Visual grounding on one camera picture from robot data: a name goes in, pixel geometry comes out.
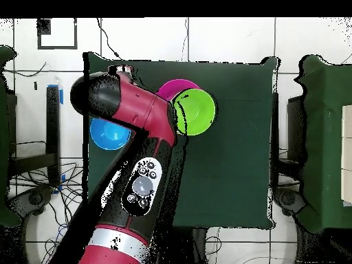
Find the large pink bowl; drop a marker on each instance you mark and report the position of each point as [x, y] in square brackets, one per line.
[173, 88]

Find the lime green bowl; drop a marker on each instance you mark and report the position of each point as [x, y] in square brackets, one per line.
[196, 112]

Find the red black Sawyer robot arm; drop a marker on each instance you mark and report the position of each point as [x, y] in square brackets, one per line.
[137, 110]

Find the large light blue bowl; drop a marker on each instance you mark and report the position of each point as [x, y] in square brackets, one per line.
[110, 137]

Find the black stand with blue tape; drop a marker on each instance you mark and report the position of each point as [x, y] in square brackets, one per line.
[53, 123]

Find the green cloth covered side table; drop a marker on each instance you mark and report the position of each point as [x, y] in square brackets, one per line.
[4, 137]
[324, 137]

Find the dark green tablecloth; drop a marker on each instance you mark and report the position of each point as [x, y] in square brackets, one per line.
[220, 178]

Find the black pedestal foot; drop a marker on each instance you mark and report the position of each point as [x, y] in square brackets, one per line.
[288, 199]
[30, 199]

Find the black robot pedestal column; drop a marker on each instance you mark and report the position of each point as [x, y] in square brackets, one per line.
[198, 244]

